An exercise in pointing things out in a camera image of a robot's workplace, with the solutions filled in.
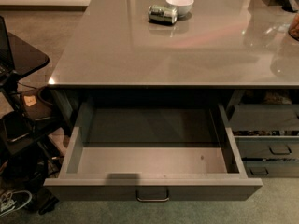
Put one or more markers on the grey open top drawer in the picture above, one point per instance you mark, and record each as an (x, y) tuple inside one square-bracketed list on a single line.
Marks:
[(113, 152)]

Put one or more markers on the grey right upper drawer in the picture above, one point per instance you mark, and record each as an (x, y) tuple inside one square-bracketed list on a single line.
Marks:
[(265, 118)]

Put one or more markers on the grey right middle drawer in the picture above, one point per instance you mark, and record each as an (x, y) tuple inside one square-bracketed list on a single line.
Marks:
[(269, 145)]

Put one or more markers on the grey right lower drawer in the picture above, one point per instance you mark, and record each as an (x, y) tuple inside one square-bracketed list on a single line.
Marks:
[(272, 169)]

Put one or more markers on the green metal can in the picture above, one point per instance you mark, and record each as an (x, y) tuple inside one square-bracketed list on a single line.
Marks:
[(163, 14)]

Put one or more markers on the white ceramic bowl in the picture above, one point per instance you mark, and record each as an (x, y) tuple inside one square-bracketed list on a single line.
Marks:
[(183, 7)]

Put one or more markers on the brown box with note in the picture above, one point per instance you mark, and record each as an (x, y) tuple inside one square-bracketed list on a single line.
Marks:
[(37, 104)]

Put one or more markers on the black laptop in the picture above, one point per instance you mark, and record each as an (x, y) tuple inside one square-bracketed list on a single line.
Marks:
[(6, 59)]

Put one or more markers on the dark object on counter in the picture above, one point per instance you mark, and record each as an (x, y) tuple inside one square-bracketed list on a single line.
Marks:
[(291, 6)]

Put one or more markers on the white sneaker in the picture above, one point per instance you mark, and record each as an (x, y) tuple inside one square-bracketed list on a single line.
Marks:
[(11, 201)]

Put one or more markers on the metal drawer handle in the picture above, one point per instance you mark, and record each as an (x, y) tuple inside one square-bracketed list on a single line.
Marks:
[(152, 195)]

